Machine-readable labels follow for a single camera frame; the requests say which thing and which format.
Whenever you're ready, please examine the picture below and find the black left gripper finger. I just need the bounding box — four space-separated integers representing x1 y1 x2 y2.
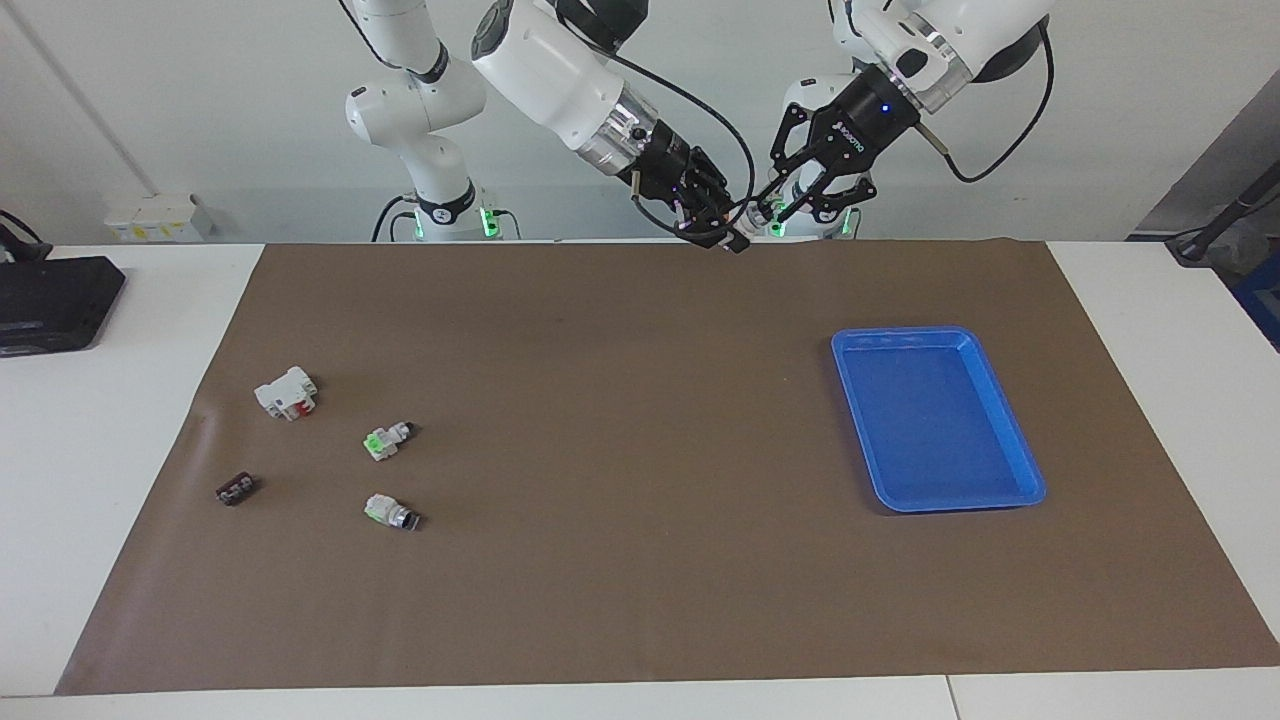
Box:
795 165 879 227
757 100 821 213

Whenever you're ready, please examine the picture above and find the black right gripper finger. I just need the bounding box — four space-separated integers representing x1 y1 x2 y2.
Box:
695 148 736 206
675 200 751 254

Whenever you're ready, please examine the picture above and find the brown table mat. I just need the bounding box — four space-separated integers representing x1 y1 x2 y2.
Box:
55 238 1280 696

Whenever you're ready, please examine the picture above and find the blue plastic tray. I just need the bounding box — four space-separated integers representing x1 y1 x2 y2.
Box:
831 326 1047 514

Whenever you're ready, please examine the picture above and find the black stand pole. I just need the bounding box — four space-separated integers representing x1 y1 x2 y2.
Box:
1168 165 1280 266

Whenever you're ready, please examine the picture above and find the blue crate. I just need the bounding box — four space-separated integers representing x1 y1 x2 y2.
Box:
1232 262 1280 353

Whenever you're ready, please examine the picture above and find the white circuit breaker with red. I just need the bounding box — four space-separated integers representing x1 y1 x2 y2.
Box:
254 366 319 422

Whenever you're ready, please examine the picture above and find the white box with yellow labels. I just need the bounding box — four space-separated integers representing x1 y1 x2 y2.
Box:
104 194 213 244

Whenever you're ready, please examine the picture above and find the flat black electronic box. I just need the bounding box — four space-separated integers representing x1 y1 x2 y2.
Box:
0 256 127 357

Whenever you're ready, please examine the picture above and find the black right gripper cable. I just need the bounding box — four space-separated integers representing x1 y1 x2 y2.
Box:
595 40 756 241

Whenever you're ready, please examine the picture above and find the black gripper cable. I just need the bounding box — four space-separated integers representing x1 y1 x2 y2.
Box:
595 40 756 241
918 20 1057 185

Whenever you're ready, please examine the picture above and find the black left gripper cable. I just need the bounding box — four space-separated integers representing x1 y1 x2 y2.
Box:
918 20 1057 185

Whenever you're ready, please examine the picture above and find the black right arm base cable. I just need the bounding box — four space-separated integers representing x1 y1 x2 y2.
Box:
372 195 415 243

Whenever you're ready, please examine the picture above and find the bright green push-button switch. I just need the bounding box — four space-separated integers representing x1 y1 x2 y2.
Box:
362 421 417 463

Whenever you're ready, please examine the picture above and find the black cable bundle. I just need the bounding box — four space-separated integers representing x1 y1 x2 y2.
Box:
0 210 49 263

